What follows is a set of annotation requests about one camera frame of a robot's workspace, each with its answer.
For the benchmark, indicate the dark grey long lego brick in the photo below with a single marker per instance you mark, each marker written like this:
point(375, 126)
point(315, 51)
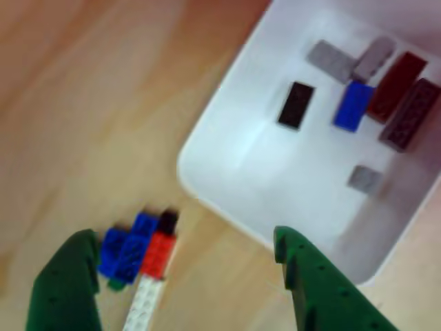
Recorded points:
point(410, 117)

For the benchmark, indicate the blue oblong lego brick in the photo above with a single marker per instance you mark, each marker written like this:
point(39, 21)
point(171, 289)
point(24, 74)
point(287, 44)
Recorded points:
point(132, 260)

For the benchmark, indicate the brown long lego brick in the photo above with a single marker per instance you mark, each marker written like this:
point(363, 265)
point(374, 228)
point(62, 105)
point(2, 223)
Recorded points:
point(396, 86)

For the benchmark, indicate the dark green lego brick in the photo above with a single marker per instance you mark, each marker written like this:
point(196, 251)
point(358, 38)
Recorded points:
point(296, 107)

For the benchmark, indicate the light grey lego brick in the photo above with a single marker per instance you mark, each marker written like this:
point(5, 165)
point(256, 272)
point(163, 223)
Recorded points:
point(373, 58)
point(329, 60)

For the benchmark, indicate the white plastic bin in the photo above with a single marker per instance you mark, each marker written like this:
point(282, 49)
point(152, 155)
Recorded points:
point(258, 155)

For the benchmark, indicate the blue lego plate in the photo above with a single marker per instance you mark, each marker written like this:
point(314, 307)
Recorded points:
point(353, 107)

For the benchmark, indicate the small grey lego brick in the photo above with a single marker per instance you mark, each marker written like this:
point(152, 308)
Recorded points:
point(365, 179)

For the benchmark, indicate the white long lego brick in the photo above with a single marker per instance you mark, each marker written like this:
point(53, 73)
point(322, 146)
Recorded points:
point(144, 303)

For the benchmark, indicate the red oblong lego brick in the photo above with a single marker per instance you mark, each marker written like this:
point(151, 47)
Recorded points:
point(158, 253)

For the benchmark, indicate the small black lego brick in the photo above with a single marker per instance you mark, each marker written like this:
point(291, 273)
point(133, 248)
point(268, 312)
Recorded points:
point(169, 220)

